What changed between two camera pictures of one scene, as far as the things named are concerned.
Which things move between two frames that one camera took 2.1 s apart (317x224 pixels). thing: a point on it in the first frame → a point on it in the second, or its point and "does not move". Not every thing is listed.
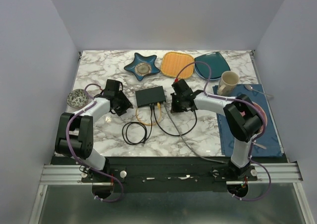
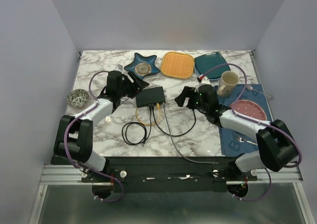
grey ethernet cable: x=166 y=107 → x=168 y=127
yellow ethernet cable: x=158 y=104 does not move
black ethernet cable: x=167 y=132 does not move
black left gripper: x=126 y=104 → x=139 y=84
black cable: x=124 y=131 does not move
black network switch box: x=145 y=97 does not move
